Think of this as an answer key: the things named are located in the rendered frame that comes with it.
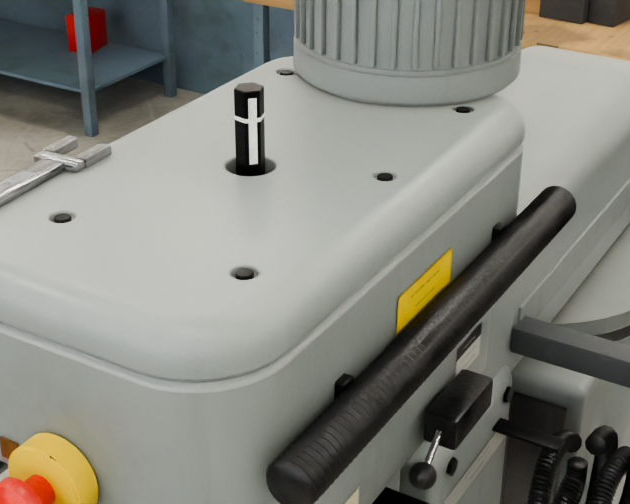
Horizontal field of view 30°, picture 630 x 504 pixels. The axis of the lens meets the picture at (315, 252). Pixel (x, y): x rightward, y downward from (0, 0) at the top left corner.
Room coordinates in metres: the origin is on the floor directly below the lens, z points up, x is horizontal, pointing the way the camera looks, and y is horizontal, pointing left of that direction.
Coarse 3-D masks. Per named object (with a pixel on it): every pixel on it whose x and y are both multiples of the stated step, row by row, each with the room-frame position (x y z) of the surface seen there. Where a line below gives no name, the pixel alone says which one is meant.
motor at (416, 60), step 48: (336, 0) 0.92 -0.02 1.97; (384, 0) 0.90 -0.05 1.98; (432, 0) 0.90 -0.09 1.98; (480, 0) 0.91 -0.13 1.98; (336, 48) 0.91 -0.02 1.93; (384, 48) 0.90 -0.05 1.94; (432, 48) 0.90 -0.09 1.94; (480, 48) 0.91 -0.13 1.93; (384, 96) 0.89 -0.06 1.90; (432, 96) 0.89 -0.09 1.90; (480, 96) 0.91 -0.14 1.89
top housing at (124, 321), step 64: (192, 128) 0.85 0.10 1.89; (320, 128) 0.85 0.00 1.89; (384, 128) 0.85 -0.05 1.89; (448, 128) 0.85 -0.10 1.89; (512, 128) 0.88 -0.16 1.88; (64, 192) 0.73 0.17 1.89; (128, 192) 0.73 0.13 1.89; (192, 192) 0.73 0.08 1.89; (256, 192) 0.73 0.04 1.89; (320, 192) 0.73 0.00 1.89; (384, 192) 0.73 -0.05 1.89; (448, 192) 0.77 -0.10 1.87; (512, 192) 0.88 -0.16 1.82; (0, 256) 0.63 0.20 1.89; (64, 256) 0.63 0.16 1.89; (128, 256) 0.64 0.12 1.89; (192, 256) 0.64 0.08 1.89; (256, 256) 0.64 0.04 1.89; (320, 256) 0.64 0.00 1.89; (384, 256) 0.68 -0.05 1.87; (448, 256) 0.77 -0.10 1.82; (0, 320) 0.61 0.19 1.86; (64, 320) 0.58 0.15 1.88; (128, 320) 0.57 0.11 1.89; (192, 320) 0.56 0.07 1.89; (256, 320) 0.57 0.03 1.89; (320, 320) 0.61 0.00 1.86; (384, 320) 0.68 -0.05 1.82; (0, 384) 0.61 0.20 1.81; (64, 384) 0.58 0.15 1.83; (128, 384) 0.56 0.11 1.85; (192, 384) 0.55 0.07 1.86; (256, 384) 0.56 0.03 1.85; (320, 384) 0.61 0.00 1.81; (0, 448) 0.61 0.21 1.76; (128, 448) 0.56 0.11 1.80; (192, 448) 0.54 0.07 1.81; (256, 448) 0.55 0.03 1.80
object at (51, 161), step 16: (64, 144) 0.79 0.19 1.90; (48, 160) 0.77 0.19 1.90; (64, 160) 0.77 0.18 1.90; (80, 160) 0.77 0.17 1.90; (96, 160) 0.78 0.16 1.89; (16, 176) 0.74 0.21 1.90; (32, 176) 0.74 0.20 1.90; (48, 176) 0.75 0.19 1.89; (0, 192) 0.71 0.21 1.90; (16, 192) 0.72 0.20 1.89
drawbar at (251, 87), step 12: (240, 84) 0.78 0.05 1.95; (252, 84) 0.78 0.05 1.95; (240, 96) 0.77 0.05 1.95; (252, 96) 0.77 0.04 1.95; (240, 108) 0.77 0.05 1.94; (240, 132) 0.77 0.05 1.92; (264, 132) 0.78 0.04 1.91; (240, 144) 0.77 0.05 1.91; (264, 144) 0.78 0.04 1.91; (240, 156) 0.77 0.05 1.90; (264, 156) 0.78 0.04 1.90; (240, 168) 0.77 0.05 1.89; (252, 168) 0.77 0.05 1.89; (264, 168) 0.78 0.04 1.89
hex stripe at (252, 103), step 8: (248, 104) 0.77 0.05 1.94; (256, 104) 0.77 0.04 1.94; (248, 112) 0.77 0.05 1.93; (256, 112) 0.77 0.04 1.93; (256, 120) 0.77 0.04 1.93; (256, 128) 0.77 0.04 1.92; (256, 136) 0.77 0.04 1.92; (256, 144) 0.77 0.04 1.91; (256, 152) 0.77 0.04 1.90; (256, 160) 0.77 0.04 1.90
